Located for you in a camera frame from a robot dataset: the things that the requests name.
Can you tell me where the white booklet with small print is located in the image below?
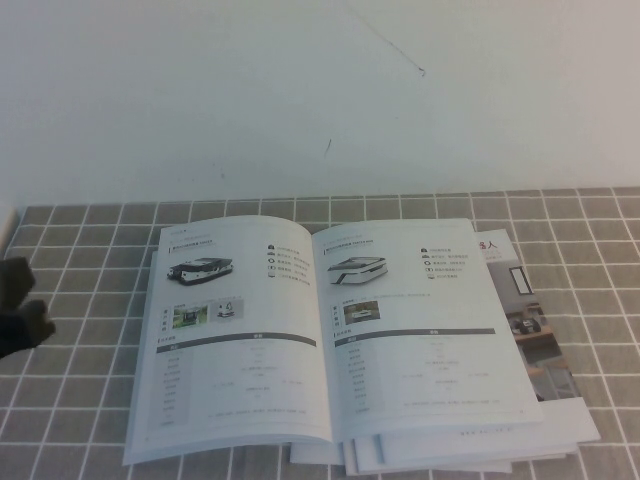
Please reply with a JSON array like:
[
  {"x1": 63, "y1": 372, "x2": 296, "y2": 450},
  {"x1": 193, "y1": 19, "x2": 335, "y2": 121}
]
[{"x1": 377, "y1": 397, "x2": 600, "y2": 454}]

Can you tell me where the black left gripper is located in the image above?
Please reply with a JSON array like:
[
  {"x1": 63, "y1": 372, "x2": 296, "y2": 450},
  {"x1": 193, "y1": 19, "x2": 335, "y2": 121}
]
[{"x1": 0, "y1": 256, "x2": 58, "y2": 359}]

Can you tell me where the booklet with colour photo cover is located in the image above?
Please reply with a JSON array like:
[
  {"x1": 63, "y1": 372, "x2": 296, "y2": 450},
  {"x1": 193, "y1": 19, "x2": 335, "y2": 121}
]
[{"x1": 472, "y1": 229, "x2": 585, "y2": 404}]

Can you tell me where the white product catalogue book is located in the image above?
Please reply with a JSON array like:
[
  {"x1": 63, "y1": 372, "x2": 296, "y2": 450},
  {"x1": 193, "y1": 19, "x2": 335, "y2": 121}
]
[{"x1": 122, "y1": 214, "x2": 546, "y2": 467}]

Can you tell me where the grey white-checked tablecloth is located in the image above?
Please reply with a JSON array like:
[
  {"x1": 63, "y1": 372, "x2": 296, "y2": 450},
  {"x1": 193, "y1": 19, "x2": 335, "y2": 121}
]
[{"x1": 0, "y1": 185, "x2": 640, "y2": 480}]

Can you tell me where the stack of white paper sheets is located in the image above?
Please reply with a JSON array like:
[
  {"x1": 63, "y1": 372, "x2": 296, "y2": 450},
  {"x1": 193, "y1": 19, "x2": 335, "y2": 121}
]
[{"x1": 289, "y1": 429, "x2": 581, "y2": 476}]

